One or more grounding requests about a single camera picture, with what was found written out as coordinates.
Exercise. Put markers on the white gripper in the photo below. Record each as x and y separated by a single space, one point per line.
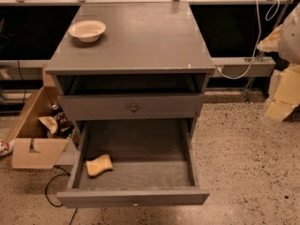
291 38

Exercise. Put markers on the yellow sponge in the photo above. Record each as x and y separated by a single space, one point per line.
99 165

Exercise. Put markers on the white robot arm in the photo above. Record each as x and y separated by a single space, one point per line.
284 94

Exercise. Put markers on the grey wooden drawer cabinet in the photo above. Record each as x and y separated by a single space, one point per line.
146 49

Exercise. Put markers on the open grey middle drawer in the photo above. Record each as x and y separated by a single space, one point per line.
153 165

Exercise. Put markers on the closed grey top drawer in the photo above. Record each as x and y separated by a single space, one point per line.
88 107

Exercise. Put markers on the white ceramic bowl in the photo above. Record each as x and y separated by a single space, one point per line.
87 31

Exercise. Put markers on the dark soda can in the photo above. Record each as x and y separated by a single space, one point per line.
56 109

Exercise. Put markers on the crumpled snack bag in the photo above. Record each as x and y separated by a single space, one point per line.
50 123

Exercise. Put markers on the open cardboard box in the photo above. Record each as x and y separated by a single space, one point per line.
33 147

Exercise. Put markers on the red white bag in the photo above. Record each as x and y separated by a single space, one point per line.
6 147

